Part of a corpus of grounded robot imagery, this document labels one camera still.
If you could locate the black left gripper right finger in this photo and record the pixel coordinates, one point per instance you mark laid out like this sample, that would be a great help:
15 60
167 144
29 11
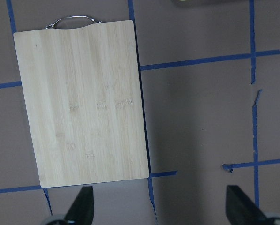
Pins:
241 210

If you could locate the wooden cutting board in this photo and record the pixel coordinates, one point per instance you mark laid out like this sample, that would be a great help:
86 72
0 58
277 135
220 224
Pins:
83 100

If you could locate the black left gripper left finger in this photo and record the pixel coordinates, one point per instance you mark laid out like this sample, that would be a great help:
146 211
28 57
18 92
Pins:
81 211

